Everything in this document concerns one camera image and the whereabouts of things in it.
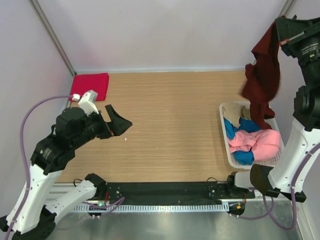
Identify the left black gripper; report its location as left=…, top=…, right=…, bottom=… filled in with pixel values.
left=71, top=104, right=132, bottom=149

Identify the dark red t-shirt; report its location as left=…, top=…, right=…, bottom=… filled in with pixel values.
left=241, top=22, right=281, bottom=130

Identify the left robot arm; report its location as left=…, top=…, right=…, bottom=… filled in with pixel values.
left=0, top=104, right=133, bottom=240

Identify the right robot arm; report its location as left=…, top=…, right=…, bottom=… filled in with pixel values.
left=225, top=16, right=320, bottom=203

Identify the folded red t-shirt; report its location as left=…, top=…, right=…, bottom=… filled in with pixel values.
left=70, top=73, right=109, bottom=102

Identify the beige t-shirt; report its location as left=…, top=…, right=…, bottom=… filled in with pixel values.
left=221, top=102, right=252, bottom=128

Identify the pink t-shirt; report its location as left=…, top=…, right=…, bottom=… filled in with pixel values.
left=228, top=129, right=282, bottom=161

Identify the white plastic basket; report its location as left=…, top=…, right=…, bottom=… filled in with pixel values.
left=219, top=101, right=284, bottom=170

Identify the blue t-shirt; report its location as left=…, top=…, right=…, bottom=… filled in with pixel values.
left=223, top=118, right=266, bottom=165

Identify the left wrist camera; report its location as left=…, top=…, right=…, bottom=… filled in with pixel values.
left=71, top=90, right=100, bottom=116

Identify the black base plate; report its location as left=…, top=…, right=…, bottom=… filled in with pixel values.
left=91, top=181, right=256, bottom=206

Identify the white slotted cable duct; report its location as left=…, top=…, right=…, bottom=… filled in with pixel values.
left=71, top=202, right=229, bottom=214

